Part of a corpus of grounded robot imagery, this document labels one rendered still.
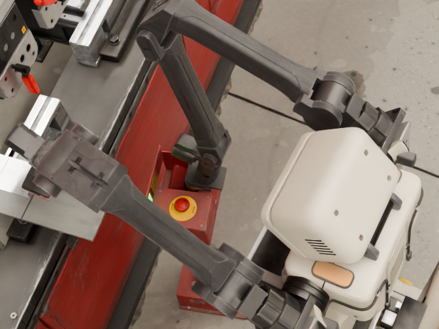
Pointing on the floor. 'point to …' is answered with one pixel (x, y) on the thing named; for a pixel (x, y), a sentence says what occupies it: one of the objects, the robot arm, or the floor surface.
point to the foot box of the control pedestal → (183, 294)
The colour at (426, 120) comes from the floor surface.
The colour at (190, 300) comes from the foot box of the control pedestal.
